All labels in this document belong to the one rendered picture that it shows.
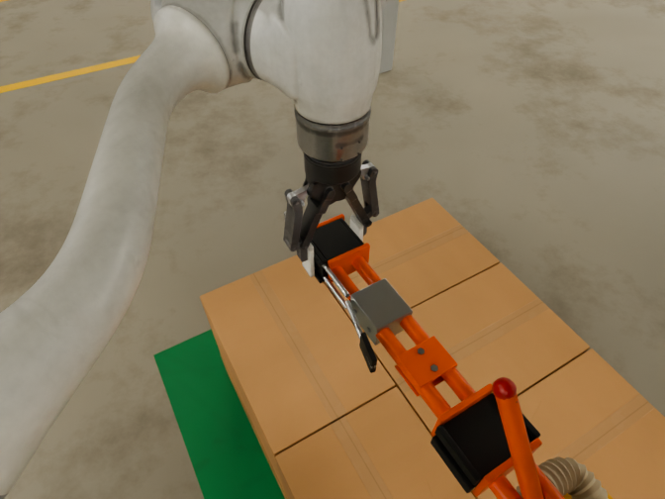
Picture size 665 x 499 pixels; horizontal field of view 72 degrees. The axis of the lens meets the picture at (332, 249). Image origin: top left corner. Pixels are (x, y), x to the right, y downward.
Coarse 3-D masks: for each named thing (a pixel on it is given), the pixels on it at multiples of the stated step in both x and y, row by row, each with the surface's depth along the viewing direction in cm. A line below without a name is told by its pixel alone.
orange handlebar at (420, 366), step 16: (336, 272) 70; (368, 272) 70; (352, 288) 68; (384, 336) 63; (416, 336) 63; (400, 352) 61; (416, 352) 61; (432, 352) 61; (400, 368) 61; (416, 368) 59; (432, 368) 59; (448, 368) 59; (416, 384) 59; (432, 384) 59; (448, 384) 59; (464, 384) 58; (432, 400) 57; (496, 480) 51; (544, 480) 51; (496, 496) 51; (512, 496) 50; (544, 496) 50; (560, 496) 50
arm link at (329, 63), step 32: (256, 0) 48; (288, 0) 44; (320, 0) 42; (352, 0) 42; (256, 32) 48; (288, 32) 45; (320, 32) 43; (352, 32) 44; (256, 64) 50; (288, 64) 47; (320, 64) 46; (352, 64) 46; (288, 96) 51; (320, 96) 48; (352, 96) 49
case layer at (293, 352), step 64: (384, 256) 168; (448, 256) 168; (256, 320) 150; (320, 320) 150; (448, 320) 150; (512, 320) 150; (256, 384) 136; (320, 384) 136; (384, 384) 136; (576, 384) 136; (320, 448) 124; (384, 448) 124; (576, 448) 124; (640, 448) 124
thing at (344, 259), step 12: (336, 216) 76; (324, 228) 74; (336, 228) 74; (348, 228) 74; (312, 240) 73; (324, 240) 73; (336, 240) 73; (348, 240) 73; (360, 240) 73; (324, 252) 71; (336, 252) 71; (348, 252) 71; (360, 252) 72; (336, 264) 71; (348, 264) 72
